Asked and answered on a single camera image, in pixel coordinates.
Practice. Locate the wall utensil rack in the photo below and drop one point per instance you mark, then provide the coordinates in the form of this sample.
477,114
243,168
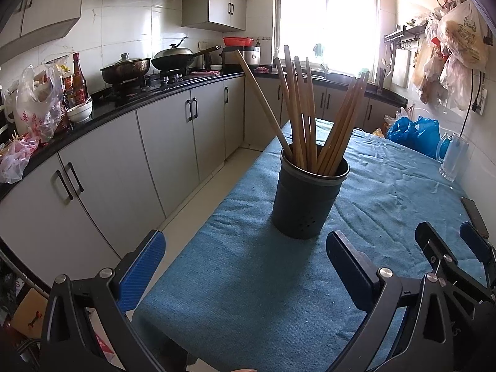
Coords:
404,37

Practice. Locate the blue towel table cloth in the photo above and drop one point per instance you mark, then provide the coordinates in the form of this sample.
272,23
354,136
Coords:
243,295

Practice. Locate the blue plastic bag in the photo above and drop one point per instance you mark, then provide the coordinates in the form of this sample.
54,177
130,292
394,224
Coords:
422,135

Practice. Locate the clear glass mug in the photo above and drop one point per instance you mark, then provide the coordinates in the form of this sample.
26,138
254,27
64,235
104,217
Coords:
450,153

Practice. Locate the window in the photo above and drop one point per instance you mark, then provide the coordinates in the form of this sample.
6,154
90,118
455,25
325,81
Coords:
338,36

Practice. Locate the wok with lid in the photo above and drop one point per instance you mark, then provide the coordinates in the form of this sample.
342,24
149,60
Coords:
178,57

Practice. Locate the white plastic bag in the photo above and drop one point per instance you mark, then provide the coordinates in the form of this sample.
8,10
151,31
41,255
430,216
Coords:
35,102

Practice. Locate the hanging plastic bags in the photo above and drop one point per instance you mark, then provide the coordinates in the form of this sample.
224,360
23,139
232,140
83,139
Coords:
452,54

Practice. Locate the red basin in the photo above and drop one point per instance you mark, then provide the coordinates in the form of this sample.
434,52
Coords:
238,41

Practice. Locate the wooden chopstick bundle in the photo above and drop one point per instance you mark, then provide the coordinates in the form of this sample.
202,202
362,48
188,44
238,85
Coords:
305,111
312,149
337,126
346,131
340,134
289,106

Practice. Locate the long wooden chopstick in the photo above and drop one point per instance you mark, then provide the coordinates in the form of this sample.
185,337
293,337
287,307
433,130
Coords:
296,120

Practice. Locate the black smartphone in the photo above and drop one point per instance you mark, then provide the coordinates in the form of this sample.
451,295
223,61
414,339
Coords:
475,217

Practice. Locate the yellow plastic bag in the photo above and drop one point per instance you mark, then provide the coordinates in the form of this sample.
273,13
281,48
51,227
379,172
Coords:
378,132

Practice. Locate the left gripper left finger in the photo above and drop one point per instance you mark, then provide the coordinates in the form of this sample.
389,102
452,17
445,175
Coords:
68,341

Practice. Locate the white ceramic bowl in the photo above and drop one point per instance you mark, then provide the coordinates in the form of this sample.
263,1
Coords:
80,112

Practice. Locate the black utensil holder cup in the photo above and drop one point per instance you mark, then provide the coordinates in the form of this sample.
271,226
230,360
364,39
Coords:
303,199

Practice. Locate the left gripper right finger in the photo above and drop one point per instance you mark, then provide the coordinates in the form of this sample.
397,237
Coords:
424,341

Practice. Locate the pink plastic bag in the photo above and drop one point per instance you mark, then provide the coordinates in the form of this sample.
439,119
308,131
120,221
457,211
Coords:
16,156

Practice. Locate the wooden chopstick single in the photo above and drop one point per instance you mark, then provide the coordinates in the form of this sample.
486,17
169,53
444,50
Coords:
264,104

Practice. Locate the gas stove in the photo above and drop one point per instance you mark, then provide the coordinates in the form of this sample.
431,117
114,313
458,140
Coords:
148,83

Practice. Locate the silver rice cooker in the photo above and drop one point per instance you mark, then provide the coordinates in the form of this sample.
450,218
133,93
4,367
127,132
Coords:
251,55

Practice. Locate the dark sauce bottle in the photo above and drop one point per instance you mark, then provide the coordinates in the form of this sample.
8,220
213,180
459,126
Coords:
80,93

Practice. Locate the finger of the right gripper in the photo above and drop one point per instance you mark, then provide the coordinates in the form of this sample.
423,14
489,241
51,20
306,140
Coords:
444,264
481,248

